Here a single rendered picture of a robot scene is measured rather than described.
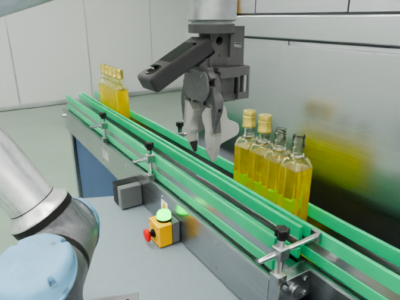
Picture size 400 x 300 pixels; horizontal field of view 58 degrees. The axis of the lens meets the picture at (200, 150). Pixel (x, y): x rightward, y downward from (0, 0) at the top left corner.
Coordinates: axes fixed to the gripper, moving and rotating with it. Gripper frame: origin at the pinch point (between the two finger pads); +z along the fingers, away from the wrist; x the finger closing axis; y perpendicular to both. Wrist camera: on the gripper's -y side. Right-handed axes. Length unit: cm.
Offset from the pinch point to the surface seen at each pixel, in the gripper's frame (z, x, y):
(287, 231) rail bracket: 17.1, -7.2, 14.9
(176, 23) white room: -10, 590, 324
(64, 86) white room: 87, 590, 106
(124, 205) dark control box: 41, 61, 8
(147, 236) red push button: 38, 35, 5
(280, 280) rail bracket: 28.1, -7.3, 14.3
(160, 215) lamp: 33.1, 36.0, 9.3
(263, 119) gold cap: 2.6, 15.9, 28.6
